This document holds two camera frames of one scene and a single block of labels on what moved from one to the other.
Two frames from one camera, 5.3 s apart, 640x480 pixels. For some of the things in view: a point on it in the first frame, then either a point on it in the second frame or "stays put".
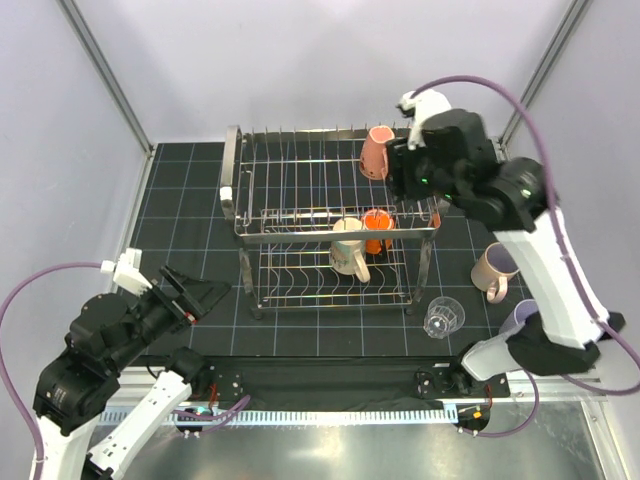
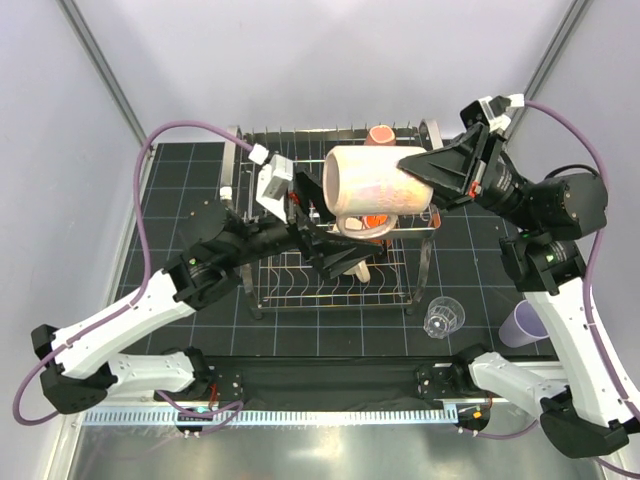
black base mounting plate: x=233 y=381 stays put
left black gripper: x=199 y=295 → x=330 y=252
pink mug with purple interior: x=491 y=271 → x=366 y=187
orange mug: x=377 y=220 stays put
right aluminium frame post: x=560 y=41 stays put
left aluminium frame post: x=73 y=13 stays put
